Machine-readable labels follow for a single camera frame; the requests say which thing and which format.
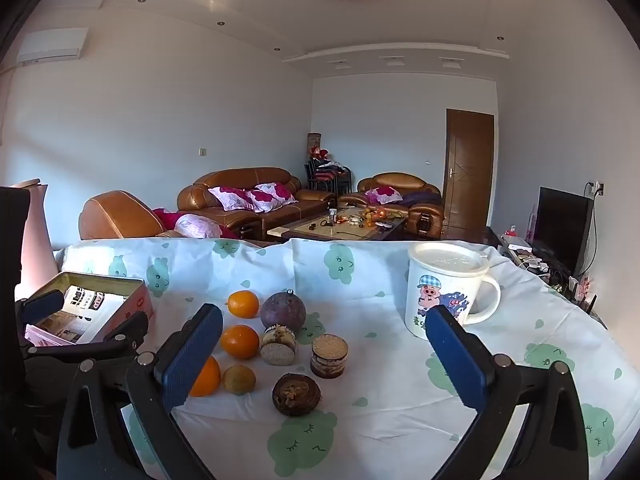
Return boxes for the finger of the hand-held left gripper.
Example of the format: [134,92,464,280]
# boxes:
[22,311,150,361]
[15,289,66,332]

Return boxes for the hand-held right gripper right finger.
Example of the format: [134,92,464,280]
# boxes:
[425,305,591,480]

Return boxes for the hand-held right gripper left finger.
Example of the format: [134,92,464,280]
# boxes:
[56,303,224,480]

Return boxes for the orange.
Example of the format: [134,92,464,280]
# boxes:
[226,290,261,319]
[220,324,261,360]
[189,355,222,397]

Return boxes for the pink cookie tin box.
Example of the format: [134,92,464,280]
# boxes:
[24,271,155,346]

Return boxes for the cream topped round layered cake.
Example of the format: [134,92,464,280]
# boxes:
[260,325,298,367]

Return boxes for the purple passion fruit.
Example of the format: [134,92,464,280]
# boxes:
[259,289,307,333]

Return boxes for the crumb topped round layered cake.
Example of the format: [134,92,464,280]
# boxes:
[310,333,349,378]

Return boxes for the tall pink vase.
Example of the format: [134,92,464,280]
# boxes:
[15,178,58,301]

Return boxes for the printed paper liner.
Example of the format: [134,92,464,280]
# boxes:
[32,285,126,343]

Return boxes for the small yellow-green fruit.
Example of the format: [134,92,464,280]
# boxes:
[221,364,257,395]

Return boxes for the white cloth with green clouds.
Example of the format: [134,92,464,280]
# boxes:
[52,237,623,480]

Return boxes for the white plastic mug lid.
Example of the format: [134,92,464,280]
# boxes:
[407,241,491,276]

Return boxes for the brown leather armchair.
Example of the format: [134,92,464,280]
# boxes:
[345,172,446,238]
[79,190,173,241]

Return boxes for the dark television cabinet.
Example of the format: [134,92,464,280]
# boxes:
[487,227,601,311]

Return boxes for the pale pink floral pillow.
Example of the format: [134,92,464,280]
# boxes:
[174,213,223,239]

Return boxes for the black wifi router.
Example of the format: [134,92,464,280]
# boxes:
[567,277,599,312]

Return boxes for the white pillow with magenta flowers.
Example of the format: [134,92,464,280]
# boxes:
[255,182,299,207]
[364,186,403,204]
[243,189,281,213]
[207,186,255,212]

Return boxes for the purple blanket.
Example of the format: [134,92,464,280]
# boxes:
[400,190,443,207]

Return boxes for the pile of small tangerines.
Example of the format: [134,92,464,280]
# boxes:
[362,207,396,226]

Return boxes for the black flat television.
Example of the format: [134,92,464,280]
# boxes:
[534,186,595,278]

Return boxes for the wooden glass-top coffee table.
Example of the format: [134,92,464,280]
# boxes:
[266,205,408,242]

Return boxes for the long brown leather sofa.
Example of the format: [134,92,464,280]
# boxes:
[176,167,337,241]

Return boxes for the brown wooden door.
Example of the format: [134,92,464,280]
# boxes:
[442,108,496,233]

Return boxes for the white air conditioner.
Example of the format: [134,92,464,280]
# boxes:
[17,27,90,65]

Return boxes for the stack of black red chairs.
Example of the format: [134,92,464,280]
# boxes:
[306,157,352,193]

